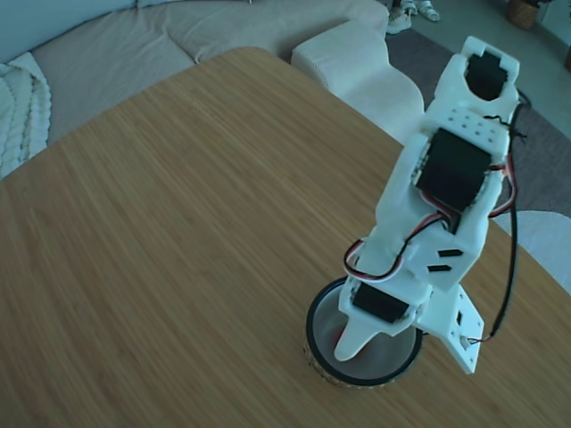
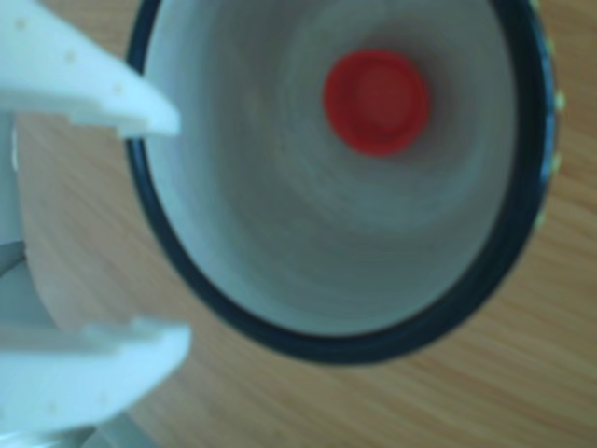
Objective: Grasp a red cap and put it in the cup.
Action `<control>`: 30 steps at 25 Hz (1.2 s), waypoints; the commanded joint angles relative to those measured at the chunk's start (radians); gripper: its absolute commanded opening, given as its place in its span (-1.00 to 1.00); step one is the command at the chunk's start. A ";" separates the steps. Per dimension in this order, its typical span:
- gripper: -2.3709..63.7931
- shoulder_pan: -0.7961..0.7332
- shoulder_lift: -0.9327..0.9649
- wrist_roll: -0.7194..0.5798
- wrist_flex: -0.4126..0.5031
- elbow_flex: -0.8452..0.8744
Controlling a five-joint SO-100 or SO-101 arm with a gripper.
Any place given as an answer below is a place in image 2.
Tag red plastic bottle cap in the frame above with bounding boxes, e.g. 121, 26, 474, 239
323, 49, 430, 156

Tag white mug with black rim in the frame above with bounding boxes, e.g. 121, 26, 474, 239
123, 0, 559, 368

